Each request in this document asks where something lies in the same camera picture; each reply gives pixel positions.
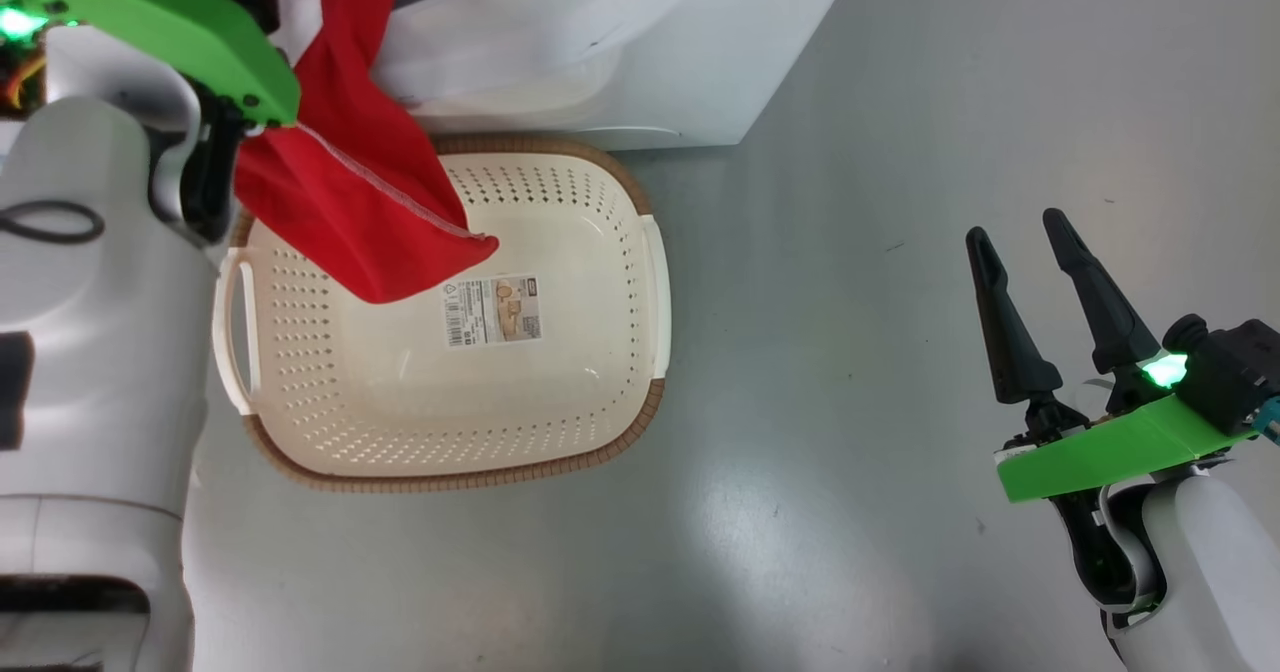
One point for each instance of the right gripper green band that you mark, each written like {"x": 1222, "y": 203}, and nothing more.
{"x": 1120, "y": 447}

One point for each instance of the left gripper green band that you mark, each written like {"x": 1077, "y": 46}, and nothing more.
{"x": 180, "y": 22}

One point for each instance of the red Bulls 23 jersey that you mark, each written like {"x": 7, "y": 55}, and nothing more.
{"x": 350, "y": 202}

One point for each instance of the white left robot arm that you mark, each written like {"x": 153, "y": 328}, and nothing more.
{"x": 90, "y": 352}

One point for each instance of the printed basket label sticker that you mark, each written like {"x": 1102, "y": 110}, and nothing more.
{"x": 495, "y": 310}

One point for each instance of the cream laundry basket brown rim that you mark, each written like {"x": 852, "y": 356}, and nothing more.
{"x": 400, "y": 402}

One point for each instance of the white front-load washing machine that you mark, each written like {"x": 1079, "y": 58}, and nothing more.
{"x": 650, "y": 42}

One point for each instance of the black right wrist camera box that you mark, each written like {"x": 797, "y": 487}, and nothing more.
{"x": 1235, "y": 372}

